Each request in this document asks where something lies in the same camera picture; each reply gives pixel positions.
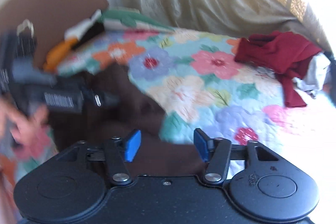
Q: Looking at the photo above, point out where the green white plush toy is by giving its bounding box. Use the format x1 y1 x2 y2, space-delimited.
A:
99 7 175 33

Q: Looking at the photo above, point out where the black garment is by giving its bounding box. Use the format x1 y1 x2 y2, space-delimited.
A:
325 52 336 105

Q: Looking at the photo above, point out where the white grey garment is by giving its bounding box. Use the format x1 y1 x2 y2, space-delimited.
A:
293 53 331 98

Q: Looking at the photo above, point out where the red garment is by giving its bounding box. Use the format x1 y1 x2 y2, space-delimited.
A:
235 31 322 108

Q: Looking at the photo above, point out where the dark brown sweater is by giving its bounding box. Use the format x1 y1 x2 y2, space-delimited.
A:
49 63 206 176

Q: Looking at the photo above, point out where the brown headboard cushion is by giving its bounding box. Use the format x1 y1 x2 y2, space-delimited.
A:
1 0 109 68

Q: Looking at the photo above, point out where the person's left hand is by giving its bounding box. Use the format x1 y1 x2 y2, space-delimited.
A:
1 97 51 160

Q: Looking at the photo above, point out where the white orange goose plush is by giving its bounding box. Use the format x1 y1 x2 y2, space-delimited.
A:
43 10 101 72

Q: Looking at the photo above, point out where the floral quilted bedspread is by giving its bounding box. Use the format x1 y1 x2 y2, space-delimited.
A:
0 29 336 188

